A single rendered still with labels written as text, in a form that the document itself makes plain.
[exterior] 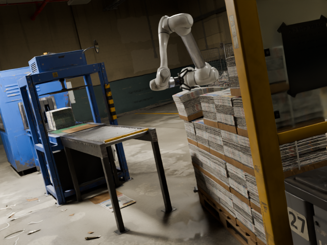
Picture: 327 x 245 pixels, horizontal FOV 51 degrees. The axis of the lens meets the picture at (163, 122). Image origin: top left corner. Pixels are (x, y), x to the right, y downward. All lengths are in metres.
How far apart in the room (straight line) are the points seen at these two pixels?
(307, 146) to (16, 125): 5.28
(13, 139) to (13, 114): 0.42
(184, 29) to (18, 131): 4.12
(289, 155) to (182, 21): 1.63
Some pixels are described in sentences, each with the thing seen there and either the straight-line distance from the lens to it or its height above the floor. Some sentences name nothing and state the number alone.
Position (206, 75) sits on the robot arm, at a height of 1.17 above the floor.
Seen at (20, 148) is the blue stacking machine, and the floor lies 0.49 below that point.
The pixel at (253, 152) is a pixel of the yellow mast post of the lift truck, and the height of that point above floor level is 0.88.
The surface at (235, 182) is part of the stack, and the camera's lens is 2.33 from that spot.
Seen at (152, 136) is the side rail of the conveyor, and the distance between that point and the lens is 3.14.
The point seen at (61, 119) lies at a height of 0.92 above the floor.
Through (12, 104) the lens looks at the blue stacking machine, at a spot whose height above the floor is 1.25.
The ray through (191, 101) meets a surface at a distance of 2.92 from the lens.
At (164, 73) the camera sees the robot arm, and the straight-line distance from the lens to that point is 2.77.
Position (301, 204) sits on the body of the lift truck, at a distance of 1.37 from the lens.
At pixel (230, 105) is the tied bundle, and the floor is 1.01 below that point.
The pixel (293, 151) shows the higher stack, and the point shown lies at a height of 0.74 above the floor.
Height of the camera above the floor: 1.28
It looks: 8 degrees down
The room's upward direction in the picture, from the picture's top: 12 degrees counter-clockwise
